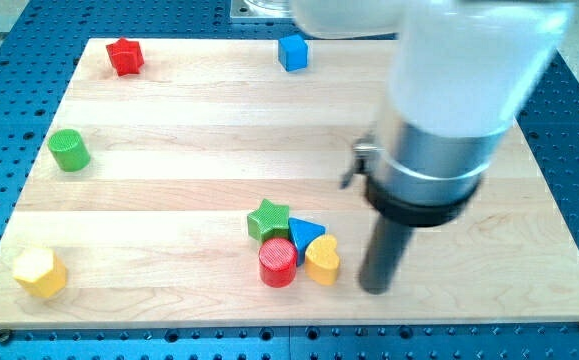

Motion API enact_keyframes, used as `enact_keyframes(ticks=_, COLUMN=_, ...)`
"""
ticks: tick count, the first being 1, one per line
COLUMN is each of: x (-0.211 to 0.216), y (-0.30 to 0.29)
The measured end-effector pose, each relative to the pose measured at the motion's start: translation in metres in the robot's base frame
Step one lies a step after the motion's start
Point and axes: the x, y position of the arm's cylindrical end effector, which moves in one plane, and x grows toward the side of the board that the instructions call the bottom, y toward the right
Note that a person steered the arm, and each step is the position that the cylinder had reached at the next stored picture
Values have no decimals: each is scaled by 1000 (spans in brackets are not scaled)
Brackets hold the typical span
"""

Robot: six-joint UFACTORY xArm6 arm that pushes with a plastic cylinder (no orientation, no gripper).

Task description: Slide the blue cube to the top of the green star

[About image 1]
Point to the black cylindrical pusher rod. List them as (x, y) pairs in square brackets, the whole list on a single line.
[(387, 245)]

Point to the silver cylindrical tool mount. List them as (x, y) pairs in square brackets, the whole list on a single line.
[(416, 177)]

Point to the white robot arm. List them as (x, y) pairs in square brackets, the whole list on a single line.
[(461, 72)]

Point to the green star block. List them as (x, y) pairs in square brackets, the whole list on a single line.
[(268, 221)]

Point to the blue cube block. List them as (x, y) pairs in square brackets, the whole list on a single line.
[(293, 52)]

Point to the red star block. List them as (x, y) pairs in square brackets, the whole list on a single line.
[(125, 56)]

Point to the yellow heart block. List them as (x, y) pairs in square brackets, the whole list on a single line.
[(322, 262)]

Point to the blue triangle block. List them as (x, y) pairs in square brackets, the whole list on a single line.
[(302, 233)]

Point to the red cylinder block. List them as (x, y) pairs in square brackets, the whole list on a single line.
[(277, 259)]

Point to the light wooden board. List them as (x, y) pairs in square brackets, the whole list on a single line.
[(153, 231)]

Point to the green cylinder block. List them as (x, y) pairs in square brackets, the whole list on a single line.
[(68, 150)]

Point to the yellow hexagon block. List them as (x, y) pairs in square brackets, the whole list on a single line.
[(40, 272)]

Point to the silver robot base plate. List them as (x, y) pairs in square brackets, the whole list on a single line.
[(259, 10)]

